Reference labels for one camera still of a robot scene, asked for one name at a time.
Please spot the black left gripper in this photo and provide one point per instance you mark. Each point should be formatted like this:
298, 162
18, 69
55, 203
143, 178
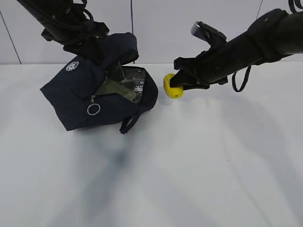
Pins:
87, 41

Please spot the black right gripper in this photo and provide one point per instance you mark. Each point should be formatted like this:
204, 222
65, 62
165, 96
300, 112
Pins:
195, 73

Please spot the dark navy lunch bag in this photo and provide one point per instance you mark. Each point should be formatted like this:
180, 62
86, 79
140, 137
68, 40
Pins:
71, 91

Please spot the glass container with green lid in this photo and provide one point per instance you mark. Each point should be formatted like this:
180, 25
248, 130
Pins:
112, 87

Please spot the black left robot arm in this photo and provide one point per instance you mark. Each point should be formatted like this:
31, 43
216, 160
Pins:
71, 25

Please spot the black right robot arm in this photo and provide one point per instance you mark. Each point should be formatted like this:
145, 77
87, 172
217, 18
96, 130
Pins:
275, 35

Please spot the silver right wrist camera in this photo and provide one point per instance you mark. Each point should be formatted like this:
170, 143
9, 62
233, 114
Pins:
204, 32

